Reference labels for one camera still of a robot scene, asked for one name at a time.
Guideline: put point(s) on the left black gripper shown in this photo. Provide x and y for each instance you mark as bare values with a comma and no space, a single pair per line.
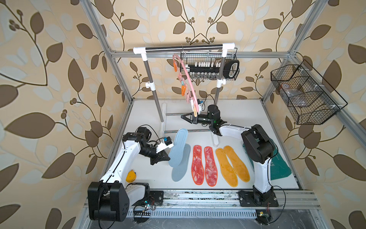
161,157

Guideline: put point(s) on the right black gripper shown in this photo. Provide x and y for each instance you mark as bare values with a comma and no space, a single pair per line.
193,119

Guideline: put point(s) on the grey blue insole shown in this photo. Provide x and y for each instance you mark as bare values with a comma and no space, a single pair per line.
180,171
176,152

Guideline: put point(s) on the pink clip hanger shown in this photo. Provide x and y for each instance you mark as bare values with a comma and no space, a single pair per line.
187,89

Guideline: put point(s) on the red patterned insole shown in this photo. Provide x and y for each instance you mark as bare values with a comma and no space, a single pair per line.
197,169
211,173

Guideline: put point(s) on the yellow fuzzy insole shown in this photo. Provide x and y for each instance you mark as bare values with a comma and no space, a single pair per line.
238,165
226,169

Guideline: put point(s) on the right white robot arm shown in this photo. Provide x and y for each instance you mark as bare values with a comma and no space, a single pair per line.
258,145

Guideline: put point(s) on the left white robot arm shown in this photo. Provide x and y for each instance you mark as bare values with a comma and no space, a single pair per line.
111,198

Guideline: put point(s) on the yellow tape measure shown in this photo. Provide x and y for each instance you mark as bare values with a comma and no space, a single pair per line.
131,176

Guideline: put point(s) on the metal clothes rack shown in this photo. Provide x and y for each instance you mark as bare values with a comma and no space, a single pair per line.
143,52

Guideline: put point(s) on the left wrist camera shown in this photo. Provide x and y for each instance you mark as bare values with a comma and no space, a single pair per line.
166,143

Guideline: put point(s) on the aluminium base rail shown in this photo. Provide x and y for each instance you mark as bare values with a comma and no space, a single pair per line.
220,204

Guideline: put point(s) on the back black wire basket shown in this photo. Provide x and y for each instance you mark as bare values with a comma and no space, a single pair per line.
205,65

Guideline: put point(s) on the side black wire basket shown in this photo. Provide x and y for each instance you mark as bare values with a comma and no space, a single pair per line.
309,96

